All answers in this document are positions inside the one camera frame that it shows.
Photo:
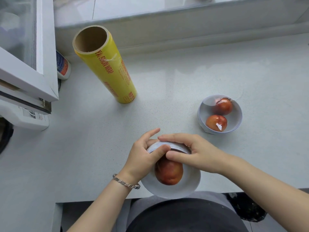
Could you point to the white open window sash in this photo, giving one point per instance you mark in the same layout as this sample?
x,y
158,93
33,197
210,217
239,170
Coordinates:
x,y
48,57

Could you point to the person's left forearm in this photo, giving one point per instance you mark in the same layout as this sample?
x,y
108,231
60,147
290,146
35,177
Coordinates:
x,y
96,210

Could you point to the white bottle blue orange label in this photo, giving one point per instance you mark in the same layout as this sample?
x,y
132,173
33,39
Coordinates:
x,y
63,66

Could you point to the person's left hand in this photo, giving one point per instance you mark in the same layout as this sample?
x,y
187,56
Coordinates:
x,y
140,161

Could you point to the white appliance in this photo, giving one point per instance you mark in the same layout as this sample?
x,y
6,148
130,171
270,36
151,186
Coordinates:
x,y
24,118

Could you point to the black rounded object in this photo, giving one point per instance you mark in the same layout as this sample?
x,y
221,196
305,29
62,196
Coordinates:
x,y
5,136

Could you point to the grey shirt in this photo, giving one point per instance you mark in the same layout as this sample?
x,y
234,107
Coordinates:
x,y
144,207

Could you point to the yellow plastic wrap roll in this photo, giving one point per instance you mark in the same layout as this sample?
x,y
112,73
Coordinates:
x,y
111,72

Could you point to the person's right forearm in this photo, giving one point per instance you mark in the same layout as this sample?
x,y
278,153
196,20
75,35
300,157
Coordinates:
x,y
270,190

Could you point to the person's right hand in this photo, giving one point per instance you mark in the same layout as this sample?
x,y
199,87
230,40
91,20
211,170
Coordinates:
x,y
200,154

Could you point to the clear cling film sheet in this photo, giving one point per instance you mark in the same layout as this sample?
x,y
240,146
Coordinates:
x,y
204,109

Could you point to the white bowl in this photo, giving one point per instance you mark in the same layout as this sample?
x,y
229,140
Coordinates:
x,y
236,118
173,190
193,181

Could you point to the black speckled bag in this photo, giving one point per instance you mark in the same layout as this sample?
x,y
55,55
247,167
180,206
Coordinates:
x,y
248,206

